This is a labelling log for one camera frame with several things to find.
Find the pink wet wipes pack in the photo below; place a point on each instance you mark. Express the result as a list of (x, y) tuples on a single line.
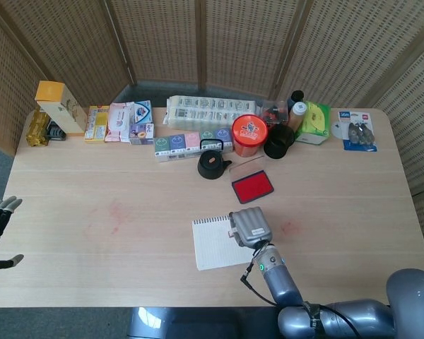
[(118, 121)]

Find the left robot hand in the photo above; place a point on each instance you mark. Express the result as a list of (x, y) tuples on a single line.
[(1, 212)]

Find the tall cream carton orange top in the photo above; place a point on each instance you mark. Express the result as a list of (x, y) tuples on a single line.
[(61, 109)]

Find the clear plastic box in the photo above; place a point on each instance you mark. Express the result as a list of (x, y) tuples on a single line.
[(275, 111)]

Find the blue blister card hooks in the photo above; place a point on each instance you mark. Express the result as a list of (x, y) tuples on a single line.
[(357, 130)]

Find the red ink pad clear lid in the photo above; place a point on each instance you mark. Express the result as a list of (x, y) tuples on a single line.
[(252, 187)]

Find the large clear-wrapped tissue pack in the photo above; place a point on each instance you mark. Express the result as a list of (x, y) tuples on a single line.
[(205, 111)]

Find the small purple box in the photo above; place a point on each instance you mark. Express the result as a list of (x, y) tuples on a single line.
[(141, 133)]

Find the white spiral notebook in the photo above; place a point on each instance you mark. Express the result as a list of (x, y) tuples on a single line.
[(212, 243)]

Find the orange lidded tub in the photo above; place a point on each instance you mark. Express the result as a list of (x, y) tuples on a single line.
[(249, 136)]

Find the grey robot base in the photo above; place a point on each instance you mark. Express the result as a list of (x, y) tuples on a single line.
[(198, 323)]

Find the yellow flat box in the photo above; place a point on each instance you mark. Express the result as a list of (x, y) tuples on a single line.
[(97, 123)]

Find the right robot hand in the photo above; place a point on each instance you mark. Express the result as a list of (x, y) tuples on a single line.
[(251, 226)]

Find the brown bottle white cap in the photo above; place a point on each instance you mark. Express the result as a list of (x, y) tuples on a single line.
[(297, 114)]

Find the white round disc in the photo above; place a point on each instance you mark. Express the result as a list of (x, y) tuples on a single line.
[(336, 129)]

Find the blue and white pack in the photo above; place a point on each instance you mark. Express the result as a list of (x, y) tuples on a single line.
[(142, 111)]

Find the woven folding screen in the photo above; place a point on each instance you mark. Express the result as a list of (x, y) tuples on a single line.
[(247, 42)]

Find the small black plastic object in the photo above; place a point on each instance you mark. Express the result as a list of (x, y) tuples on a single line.
[(54, 131)]

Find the five-colour tissue multipack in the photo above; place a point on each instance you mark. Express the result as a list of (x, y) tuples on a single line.
[(183, 143)]

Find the green tissue box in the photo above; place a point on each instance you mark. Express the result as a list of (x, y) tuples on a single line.
[(314, 123)]

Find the gold foil pack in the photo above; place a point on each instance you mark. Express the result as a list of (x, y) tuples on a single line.
[(37, 129)]

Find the dark capped bottle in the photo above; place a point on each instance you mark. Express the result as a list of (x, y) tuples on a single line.
[(297, 96)]

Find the black mesh pen cup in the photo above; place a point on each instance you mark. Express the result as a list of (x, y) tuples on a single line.
[(278, 141)]

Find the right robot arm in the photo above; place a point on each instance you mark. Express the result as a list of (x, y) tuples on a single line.
[(282, 282)]

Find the black teapot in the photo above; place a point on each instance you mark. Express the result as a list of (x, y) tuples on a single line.
[(210, 166)]

